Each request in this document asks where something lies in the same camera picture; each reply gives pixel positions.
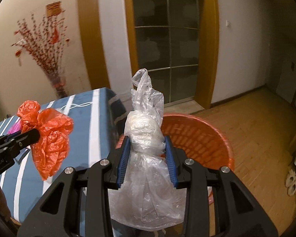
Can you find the white slippers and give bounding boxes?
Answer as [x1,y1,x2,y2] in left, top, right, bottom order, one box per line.
[285,170,296,196]

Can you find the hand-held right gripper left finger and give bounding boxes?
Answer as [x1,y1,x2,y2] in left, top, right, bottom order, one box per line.
[17,135,131,237]

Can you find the white string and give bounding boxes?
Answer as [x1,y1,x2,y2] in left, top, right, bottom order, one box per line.
[61,102,93,109]

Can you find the blue striped tablecloth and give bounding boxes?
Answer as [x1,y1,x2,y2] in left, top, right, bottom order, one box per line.
[0,87,129,226]

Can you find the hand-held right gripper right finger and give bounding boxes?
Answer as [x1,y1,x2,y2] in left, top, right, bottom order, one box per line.
[163,135,278,237]

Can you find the red berry branches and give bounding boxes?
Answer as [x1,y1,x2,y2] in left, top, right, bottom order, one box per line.
[11,12,72,80]

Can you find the pink plastic bag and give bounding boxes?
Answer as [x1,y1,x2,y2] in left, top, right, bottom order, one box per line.
[10,120,23,135]

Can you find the wooden door frame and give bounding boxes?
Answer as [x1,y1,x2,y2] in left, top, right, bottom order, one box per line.
[125,0,218,110]

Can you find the clear plastic bag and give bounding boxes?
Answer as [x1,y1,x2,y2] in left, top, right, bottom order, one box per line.
[110,68,188,232]

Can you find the large red plastic bag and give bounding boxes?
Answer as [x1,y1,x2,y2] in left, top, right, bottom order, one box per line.
[16,100,74,181]

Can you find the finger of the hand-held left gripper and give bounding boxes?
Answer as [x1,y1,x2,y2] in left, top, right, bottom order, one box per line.
[0,129,40,157]

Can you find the red wall ornament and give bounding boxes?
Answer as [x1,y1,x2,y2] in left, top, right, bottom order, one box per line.
[46,2,66,18]

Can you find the orange plastic laundry basket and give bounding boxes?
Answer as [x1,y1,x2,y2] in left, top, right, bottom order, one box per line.
[115,114,235,208]

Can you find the glass paned door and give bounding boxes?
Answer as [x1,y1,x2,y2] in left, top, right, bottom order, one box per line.
[131,0,201,104]

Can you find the glass vase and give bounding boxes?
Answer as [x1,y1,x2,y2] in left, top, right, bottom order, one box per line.
[48,75,67,98]

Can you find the curved wooden wall trim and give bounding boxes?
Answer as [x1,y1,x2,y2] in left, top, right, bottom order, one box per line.
[77,0,108,90]

